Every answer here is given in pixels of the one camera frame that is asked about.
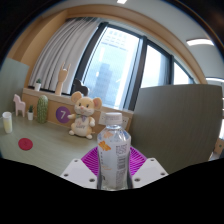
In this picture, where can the clear plastic water bottle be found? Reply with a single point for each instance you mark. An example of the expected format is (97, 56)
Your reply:
(113, 156)

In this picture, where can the small plant in white pot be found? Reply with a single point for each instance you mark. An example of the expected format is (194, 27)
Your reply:
(37, 86)
(30, 115)

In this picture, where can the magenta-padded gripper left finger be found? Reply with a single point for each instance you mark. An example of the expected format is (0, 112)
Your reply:
(78, 171)

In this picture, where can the grey desk partition panel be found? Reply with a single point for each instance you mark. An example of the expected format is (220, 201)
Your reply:
(11, 83)
(176, 123)

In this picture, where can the pink horse figurine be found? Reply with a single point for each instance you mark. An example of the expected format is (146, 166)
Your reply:
(19, 105)

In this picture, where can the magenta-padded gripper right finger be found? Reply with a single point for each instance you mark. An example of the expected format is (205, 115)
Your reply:
(149, 171)

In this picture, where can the white wall socket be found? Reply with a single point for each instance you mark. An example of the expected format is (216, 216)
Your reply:
(125, 122)
(102, 119)

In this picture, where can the wooden hand model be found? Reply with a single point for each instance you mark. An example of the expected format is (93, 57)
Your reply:
(61, 80)

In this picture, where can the dark-framed window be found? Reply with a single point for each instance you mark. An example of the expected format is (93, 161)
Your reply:
(141, 73)

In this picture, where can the beige mouse plush toy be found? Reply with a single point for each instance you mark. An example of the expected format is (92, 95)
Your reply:
(82, 120)

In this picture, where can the round purple number sign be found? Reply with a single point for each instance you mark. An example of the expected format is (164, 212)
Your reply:
(62, 115)

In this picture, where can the white paper cup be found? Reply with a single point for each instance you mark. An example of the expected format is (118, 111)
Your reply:
(7, 123)

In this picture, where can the wooden window ledge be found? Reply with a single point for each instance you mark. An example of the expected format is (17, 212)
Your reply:
(51, 103)

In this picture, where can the light grey curtain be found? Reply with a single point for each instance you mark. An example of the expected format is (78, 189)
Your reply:
(63, 56)

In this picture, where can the tall green cactus decoration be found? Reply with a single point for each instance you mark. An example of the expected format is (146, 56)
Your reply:
(42, 110)

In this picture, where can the flat round red coaster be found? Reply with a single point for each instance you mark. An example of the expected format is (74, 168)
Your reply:
(25, 144)

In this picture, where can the ceiling lights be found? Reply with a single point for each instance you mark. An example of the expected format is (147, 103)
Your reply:
(199, 42)

